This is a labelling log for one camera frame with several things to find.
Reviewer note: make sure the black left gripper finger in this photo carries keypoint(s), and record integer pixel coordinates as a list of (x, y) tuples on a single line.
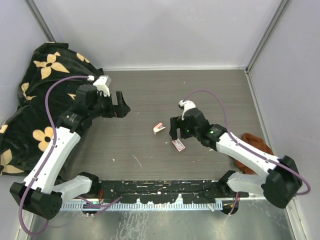
[(120, 111), (120, 99)]

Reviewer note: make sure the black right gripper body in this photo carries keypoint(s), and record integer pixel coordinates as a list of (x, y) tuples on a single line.
[(194, 132)]

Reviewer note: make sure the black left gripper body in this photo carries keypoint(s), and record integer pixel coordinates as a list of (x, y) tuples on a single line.
[(104, 105)]

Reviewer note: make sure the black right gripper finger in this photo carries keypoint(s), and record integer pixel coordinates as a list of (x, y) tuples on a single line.
[(181, 127), (173, 128)]

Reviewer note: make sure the red white staple box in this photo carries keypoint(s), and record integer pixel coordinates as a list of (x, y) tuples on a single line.
[(178, 145)]

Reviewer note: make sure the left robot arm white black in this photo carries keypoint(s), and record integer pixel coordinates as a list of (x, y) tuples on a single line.
[(39, 193)]

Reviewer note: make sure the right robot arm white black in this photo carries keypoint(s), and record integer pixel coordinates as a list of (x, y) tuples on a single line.
[(276, 179)]

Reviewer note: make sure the black floral blanket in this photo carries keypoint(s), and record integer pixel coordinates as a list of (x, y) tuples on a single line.
[(26, 135)]

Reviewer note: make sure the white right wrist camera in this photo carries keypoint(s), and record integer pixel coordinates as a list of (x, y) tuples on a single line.
[(186, 105)]

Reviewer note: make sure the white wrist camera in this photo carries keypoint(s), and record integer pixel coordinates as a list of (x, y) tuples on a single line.
[(186, 105), (102, 84)]

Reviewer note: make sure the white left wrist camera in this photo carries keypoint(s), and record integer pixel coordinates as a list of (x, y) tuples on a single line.
[(102, 84)]

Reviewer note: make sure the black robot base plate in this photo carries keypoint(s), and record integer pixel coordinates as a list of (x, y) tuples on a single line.
[(161, 191)]

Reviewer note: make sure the white slotted cable duct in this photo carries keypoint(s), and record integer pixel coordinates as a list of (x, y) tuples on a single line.
[(176, 206)]

